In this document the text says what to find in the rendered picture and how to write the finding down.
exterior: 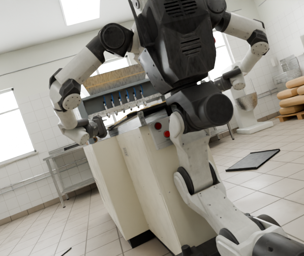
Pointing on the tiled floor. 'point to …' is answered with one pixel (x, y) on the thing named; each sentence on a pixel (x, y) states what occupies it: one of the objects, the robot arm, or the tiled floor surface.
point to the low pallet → (300, 115)
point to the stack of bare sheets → (253, 160)
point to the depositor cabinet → (118, 190)
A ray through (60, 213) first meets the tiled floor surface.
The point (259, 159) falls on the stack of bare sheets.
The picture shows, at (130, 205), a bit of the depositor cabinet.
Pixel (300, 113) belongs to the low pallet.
